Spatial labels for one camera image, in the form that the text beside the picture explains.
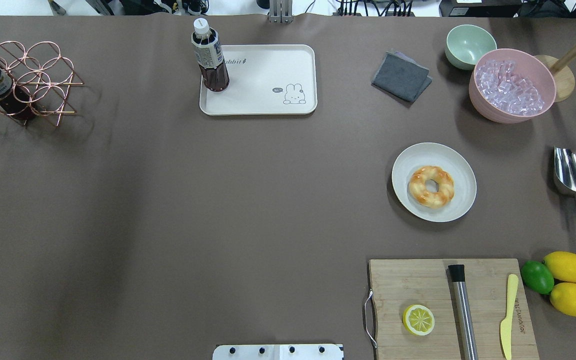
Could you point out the green lime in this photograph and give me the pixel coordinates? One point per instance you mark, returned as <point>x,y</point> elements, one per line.
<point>537,277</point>

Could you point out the yellow plastic knife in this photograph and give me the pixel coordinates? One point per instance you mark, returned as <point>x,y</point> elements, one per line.
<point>506,324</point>

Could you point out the yellow lemon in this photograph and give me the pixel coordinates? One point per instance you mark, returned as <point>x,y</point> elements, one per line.
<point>563,298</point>
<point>562,265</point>

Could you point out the green bowl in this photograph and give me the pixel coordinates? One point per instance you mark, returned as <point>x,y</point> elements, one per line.
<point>465,44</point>

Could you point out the upper yellow lemon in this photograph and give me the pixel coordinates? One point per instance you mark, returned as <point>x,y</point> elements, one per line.
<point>562,265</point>

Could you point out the tea bottle on tray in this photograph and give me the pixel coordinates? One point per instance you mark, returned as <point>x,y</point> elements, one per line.
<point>209,55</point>

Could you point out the white round plate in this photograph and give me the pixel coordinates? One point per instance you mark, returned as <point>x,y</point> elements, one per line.
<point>434,154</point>

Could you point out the pink bowl with ice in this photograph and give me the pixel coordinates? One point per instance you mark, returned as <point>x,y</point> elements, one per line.
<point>511,86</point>

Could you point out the steel muddler black tip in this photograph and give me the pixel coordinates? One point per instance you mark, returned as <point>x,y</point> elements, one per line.
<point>457,273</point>

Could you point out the copper wire bottle rack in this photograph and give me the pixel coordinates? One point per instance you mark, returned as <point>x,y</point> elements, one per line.
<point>43,80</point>

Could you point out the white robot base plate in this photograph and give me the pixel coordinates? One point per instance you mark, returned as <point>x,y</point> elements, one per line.
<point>300,351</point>

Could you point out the glazed braided donut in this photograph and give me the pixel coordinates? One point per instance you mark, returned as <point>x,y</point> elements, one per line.
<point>431,199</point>

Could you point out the aluminium frame post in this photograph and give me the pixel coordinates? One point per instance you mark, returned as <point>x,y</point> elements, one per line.
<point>281,11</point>

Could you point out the white rabbit tray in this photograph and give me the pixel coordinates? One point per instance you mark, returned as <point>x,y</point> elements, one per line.
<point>265,80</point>

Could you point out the wooden cutting board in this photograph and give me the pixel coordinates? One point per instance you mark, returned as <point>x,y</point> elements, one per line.
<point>399,283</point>

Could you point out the grey folded cloth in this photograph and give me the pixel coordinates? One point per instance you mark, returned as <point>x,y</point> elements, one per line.
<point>401,76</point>

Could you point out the lemon half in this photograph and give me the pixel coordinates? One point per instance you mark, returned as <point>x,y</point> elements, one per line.
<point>418,319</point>

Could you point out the lower yellow lemon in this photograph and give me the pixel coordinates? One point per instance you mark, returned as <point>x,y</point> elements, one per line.
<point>563,298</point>

